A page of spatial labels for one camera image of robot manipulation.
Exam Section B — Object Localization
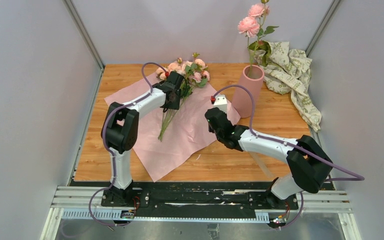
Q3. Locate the purple flower bouquet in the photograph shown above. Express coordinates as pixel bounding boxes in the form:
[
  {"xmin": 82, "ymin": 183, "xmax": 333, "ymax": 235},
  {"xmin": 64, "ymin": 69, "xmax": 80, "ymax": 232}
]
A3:
[{"xmin": 155, "ymin": 51, "xmax": 211, "ymax": 143}]

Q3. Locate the pink wrapping paper sheet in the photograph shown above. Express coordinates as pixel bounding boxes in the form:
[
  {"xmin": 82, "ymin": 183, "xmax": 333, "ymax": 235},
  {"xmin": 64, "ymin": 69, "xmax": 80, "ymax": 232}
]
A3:
[{"xmin": 104, "ymin": 72, "xmax": 242, "ymax": 183}]

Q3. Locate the pink cylindrical vase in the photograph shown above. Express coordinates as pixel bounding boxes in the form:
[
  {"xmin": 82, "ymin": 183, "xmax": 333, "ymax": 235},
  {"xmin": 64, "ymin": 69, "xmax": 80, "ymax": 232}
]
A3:
[{"xmin": 231, "ymin": 64, "xmax": 265, "ymax": 119}]

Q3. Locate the beige ribbon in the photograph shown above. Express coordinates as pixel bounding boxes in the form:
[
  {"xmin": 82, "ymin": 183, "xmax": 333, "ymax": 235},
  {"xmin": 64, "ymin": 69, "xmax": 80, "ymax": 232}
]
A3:
[{"xmin": 249, "ymin": 152, "xmax": 275, "ymax": 179}]

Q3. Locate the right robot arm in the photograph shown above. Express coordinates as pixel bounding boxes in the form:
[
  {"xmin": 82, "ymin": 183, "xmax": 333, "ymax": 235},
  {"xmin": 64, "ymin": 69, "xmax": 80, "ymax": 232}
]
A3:
[{"xmin": 204, "ymin": 107, "xmax": 333, "ymax": 209}]

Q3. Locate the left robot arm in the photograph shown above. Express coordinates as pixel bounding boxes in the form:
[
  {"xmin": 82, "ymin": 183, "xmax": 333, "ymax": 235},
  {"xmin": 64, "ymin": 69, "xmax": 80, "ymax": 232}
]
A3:
[{"xmin": 101, "ymin": 72, "xmax": 185, "ymax": 207}]

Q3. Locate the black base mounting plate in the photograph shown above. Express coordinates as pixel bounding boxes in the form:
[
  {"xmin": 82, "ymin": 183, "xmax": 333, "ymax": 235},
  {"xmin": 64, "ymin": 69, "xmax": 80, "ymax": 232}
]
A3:
[{"xmin": 100, "ymin": 181, "xmax": 300, "ymax": 220}]

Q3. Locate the crumpled green patterned cloth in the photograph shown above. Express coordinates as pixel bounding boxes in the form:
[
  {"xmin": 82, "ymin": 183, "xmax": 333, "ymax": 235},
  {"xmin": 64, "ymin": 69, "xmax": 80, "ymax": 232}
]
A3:
[{"xmin": 249, "ymin": 41, "xmax": 322, "ymax": 132}]

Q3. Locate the pink rose stem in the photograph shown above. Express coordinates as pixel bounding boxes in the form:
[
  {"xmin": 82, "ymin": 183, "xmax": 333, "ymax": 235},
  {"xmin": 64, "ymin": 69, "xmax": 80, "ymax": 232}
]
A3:
[{"xmin": 237, "ymin": 0, "xmax": 279, "ymax": 78}]

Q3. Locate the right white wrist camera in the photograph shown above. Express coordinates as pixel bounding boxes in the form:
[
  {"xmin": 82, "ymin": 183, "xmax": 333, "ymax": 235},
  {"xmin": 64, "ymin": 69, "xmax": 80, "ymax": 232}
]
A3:
[{"xmin": 213, "ymin": 94, "xmax": 228, "ymax": 114}]

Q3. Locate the aluminium rail frame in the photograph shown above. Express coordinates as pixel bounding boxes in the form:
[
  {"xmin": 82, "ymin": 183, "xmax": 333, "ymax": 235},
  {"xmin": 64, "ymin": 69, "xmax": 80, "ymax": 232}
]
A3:
[{"xmin": 40, "ymin": 182, "xmax": 362, "ymax": 240}]

